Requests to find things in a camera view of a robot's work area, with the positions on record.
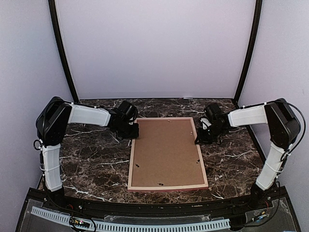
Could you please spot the white slotted cable duct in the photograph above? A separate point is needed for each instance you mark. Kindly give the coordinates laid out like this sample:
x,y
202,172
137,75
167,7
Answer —
x,y
101,226

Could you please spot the black corner post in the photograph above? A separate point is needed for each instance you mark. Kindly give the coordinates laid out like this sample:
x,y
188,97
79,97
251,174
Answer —
x,y
250,49
61,50

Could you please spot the right black corner post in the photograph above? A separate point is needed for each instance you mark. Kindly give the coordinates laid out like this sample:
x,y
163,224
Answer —
x,y
250,49

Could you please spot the black front table rail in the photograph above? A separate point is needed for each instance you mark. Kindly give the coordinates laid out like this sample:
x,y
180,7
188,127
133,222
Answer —
x,y
233,207

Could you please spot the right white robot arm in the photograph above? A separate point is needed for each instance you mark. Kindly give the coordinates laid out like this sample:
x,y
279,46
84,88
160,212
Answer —
x,y
284,128

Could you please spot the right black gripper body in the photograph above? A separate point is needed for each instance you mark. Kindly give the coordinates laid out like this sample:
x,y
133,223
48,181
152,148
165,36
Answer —
x,y
211,135

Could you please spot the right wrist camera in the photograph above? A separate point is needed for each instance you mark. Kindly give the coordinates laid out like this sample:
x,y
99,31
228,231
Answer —
x,y
204,123

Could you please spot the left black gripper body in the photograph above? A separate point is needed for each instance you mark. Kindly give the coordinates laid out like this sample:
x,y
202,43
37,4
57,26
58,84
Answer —
x,y
125,132

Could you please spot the left black corner post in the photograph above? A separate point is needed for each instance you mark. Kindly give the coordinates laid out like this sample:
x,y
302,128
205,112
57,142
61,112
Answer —
x,y
61,50

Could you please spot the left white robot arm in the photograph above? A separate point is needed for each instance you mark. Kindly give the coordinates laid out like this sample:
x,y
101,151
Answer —
x,y
51,127

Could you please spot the brown cardboard backing board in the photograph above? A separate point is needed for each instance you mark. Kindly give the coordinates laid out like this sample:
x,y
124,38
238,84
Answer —
x,y
166,152

